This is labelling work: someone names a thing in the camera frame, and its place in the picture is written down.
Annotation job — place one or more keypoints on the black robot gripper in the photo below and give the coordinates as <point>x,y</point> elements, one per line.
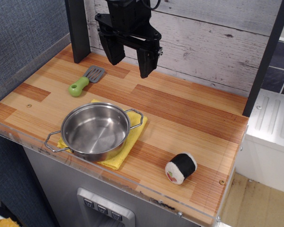
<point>128,23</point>

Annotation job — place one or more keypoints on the green handled grey spatula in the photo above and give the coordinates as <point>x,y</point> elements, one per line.
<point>92,75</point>

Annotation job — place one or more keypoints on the yellow cloth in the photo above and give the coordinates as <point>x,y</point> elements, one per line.
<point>132,139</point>

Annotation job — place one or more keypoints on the stainless steel pot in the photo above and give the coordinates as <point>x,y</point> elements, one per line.
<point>94,131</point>

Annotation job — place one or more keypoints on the plush sushi roll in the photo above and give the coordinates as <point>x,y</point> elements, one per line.
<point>180,167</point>

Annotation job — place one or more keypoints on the clear acrylic front guard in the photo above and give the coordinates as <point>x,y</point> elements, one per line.
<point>61,174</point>

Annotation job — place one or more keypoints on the silver dispenser panel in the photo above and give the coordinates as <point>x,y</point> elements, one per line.
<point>100,212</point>

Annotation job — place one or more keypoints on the white ribbed cabinet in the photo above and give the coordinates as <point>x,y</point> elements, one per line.
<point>261,156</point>

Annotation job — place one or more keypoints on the yellow object bottom left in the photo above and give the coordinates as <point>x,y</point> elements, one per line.
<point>7,222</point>

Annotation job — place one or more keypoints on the dark left post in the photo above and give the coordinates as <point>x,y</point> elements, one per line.
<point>76,15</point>

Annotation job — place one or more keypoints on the dark post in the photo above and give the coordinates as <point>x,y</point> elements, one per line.
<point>266,59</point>
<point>76,15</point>

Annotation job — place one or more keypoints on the dark right post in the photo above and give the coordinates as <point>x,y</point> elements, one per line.
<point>266,59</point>

